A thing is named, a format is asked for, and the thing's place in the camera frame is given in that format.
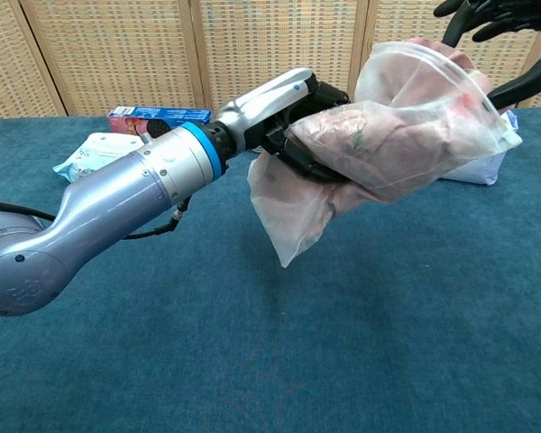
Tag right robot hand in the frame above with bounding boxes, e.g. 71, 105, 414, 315
434, 0, 541, 110

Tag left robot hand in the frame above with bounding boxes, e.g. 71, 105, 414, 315
215, 67, 352, 184

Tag pink clothes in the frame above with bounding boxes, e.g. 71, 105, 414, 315
292, 38, 497, 235

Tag translucent white zip bag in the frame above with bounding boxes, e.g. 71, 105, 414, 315
246, 39, 523, 269

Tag blue cookie box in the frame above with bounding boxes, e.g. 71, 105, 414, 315
106, 106, 214, 136

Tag white flour package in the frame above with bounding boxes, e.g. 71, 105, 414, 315
439, 107, 522, 187

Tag wicker folding screen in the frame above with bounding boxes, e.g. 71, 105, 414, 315
0, 0, 541, 122

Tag light blue wet wipes pack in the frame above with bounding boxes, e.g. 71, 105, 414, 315
52, 132, 146, 184

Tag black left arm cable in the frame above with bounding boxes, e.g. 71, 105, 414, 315
0, 197, 193, 241

